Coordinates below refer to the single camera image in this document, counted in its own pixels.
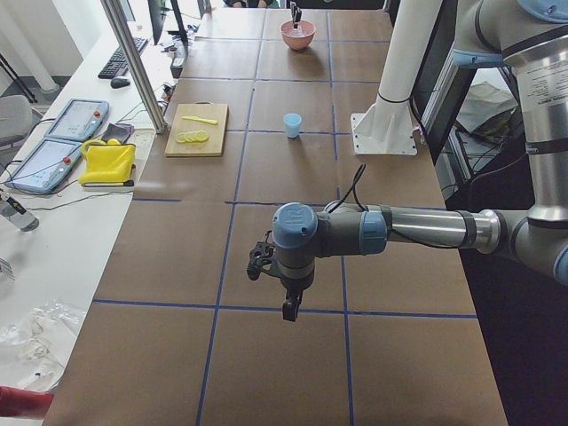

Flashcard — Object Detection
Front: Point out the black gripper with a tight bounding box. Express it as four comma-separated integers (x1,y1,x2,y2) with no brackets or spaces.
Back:
278,264,315,321

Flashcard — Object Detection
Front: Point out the light blue plastic cup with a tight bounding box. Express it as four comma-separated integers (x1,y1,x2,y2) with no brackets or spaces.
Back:
283,113,303,138

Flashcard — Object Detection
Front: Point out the pink bowl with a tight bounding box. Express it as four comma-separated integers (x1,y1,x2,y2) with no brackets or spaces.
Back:
280,20,316,51

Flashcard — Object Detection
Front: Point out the yellow plastic knife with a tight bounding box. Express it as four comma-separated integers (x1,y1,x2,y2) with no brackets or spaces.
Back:
181,115,219,126

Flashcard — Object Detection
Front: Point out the black monitor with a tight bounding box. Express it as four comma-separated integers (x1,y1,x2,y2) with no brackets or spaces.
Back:
146,0,192,45

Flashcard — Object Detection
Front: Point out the bamboo cutting board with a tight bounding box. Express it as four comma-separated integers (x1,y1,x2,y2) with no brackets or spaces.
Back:
164,103,228,157

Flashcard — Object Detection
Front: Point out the lemon slice top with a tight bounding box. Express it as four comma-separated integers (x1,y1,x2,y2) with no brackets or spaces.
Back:
193,130,209,142

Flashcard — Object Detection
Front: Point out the black keyboard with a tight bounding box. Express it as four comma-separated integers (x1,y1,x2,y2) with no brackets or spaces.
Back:
98,37,148,80

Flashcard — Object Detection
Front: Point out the black computer mouse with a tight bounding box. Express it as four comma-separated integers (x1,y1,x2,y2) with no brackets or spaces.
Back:
110,76,130,89

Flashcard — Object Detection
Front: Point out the purple grey pouch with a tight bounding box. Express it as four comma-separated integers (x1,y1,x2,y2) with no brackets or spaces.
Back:
101,123,134,144

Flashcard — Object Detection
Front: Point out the yellow bag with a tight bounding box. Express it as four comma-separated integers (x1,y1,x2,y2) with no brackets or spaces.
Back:
78,138,136,187

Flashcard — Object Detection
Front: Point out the upper teach pendant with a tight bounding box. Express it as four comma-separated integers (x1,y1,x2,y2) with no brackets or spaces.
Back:
44,99,110,142

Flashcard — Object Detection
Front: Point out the teach pendant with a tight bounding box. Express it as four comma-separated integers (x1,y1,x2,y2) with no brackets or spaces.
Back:
5,137,82,194
44,99,110,142

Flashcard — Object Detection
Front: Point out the crumpled clear plastic bag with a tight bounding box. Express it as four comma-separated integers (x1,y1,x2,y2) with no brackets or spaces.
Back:
1,300,86,391

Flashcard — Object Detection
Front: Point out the lower teach pendant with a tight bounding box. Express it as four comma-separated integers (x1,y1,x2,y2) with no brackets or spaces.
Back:
5,137,82,194

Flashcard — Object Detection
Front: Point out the clear water bottle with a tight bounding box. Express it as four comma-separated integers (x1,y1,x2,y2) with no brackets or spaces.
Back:
1,190,39,232

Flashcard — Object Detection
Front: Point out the red object at corner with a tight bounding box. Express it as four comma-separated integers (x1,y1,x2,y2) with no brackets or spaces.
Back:
1,386,54,420

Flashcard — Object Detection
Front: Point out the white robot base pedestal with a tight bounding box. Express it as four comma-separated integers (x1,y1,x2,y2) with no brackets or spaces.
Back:
351,0,450,156

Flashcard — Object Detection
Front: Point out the aluminium frame post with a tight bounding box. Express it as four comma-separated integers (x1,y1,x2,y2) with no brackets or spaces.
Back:
100,0,168,134

